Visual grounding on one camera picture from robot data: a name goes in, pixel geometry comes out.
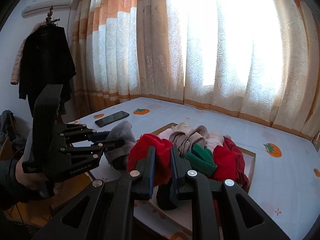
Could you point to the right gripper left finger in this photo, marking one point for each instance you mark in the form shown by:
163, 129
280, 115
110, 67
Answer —
144, 183

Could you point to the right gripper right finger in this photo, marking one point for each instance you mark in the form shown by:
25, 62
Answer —
179, 169

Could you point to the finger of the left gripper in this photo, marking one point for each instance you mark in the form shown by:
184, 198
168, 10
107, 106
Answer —
98, 136
111, 144

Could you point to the green black striped underwear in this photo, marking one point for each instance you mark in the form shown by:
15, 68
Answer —
166, 199

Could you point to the beige underwear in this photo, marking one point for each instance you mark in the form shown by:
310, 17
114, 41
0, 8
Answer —
184, 137

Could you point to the pink dotted underwear roll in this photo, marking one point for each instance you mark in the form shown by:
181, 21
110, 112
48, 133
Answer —
212, 140

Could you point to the light pink underwear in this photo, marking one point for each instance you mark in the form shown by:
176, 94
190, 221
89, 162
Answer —
165, 134

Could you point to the grey white underwear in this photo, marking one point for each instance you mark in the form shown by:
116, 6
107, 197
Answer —
120, 155

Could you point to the person left hand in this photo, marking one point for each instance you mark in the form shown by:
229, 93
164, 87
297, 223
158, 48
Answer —
35, 181

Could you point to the black smartphone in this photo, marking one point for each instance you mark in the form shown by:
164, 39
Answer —
111, 118

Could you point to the black hanging coat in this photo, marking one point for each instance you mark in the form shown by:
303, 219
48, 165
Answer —
46, 60

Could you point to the white persimmon print tablecloth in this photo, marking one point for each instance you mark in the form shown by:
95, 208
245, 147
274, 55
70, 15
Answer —
284, 182

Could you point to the orange cream patterned curtain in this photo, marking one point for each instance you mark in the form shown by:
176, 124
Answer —
252, 59

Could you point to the white wall air conditioner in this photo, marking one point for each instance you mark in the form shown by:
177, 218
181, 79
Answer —
37, 6

